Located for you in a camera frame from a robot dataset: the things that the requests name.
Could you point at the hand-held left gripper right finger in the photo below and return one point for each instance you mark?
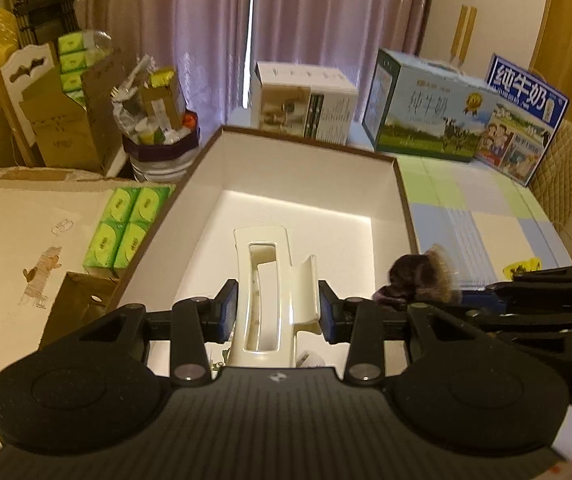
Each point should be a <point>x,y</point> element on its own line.
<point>327,311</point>

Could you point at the white printed carton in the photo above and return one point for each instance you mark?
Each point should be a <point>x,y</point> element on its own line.
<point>306,102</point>

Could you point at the yellow snack packet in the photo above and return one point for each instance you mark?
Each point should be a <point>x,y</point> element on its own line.
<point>522,266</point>

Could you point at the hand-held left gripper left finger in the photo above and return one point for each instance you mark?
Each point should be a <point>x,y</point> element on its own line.
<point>229,310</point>

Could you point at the gold-topped cardboard box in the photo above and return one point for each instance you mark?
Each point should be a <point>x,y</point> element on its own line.
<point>163,97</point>

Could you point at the green meadow milk carton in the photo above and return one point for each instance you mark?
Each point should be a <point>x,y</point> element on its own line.
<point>426,110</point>

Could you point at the purple curtain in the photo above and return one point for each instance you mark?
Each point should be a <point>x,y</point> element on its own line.
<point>165,20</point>
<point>341,10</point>

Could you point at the green tissue pack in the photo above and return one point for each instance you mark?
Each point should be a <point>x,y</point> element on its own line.
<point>125,225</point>

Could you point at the purple basket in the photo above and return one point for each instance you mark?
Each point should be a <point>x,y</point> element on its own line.
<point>160,157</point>

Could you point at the large brown cardboard box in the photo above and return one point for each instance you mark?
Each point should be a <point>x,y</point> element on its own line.
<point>336,180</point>

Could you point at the stack of green tissue packs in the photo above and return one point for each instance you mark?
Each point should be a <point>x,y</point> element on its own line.
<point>73,62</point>

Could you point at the white wooden chair back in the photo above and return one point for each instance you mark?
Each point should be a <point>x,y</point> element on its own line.
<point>20,67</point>

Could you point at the dark furry brush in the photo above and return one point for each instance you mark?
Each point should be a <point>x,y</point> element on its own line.
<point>418,275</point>

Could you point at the blue cartoon milk carton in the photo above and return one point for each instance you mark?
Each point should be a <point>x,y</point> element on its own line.
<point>521,120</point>

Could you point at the small open brown box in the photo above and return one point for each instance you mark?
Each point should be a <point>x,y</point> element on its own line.
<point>83,300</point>

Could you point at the cream plastic holder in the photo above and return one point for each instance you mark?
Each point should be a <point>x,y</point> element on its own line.
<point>261,280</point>

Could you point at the beige quilted chair cover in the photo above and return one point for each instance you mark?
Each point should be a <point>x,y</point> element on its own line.
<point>563,170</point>

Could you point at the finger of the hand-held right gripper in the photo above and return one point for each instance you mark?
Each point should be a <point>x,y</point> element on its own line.
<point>551,285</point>
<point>531,327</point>

